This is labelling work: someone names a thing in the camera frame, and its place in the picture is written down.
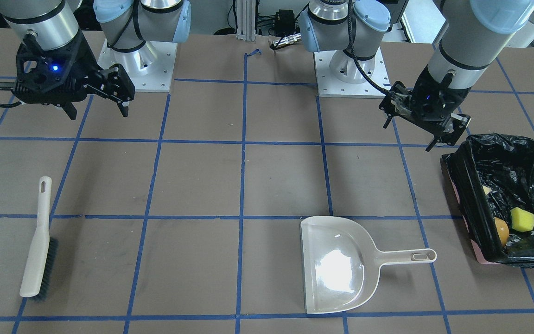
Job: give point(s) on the beige hand brush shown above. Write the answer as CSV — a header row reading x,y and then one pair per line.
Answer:
x,y
43,249

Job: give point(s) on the bin with black bag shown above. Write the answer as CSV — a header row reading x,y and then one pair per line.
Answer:
x,y
505,163

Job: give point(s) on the round bread roll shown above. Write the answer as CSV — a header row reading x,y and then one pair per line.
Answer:
x,y
503,230

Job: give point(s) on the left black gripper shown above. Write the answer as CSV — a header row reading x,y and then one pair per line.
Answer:
x,y
457,96

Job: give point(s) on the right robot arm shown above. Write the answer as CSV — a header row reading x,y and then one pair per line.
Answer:
x,y
126,25

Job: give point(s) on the aluminium frame post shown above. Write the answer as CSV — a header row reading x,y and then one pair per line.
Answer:
x,y
245,20

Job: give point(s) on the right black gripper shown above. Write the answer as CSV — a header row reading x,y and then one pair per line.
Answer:
x,y
83,60

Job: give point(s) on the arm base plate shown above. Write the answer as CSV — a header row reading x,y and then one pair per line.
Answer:
x,y
337,75
150,68

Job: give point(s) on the yellow sponge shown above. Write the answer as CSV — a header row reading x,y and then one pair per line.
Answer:
x,y
522,220

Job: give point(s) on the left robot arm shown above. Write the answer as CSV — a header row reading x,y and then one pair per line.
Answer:
x,y
344,37

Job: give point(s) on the beige plastic dustpan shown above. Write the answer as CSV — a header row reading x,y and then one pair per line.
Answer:
x,y
342,263

